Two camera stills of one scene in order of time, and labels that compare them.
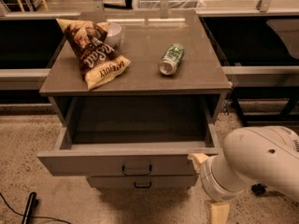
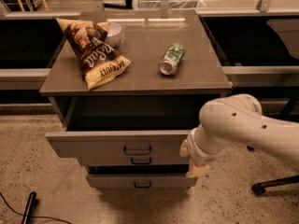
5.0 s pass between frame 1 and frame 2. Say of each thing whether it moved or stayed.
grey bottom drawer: stayed
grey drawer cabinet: stayed
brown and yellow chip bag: stayed
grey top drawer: moved
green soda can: stayed
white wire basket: stayed
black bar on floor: stayed
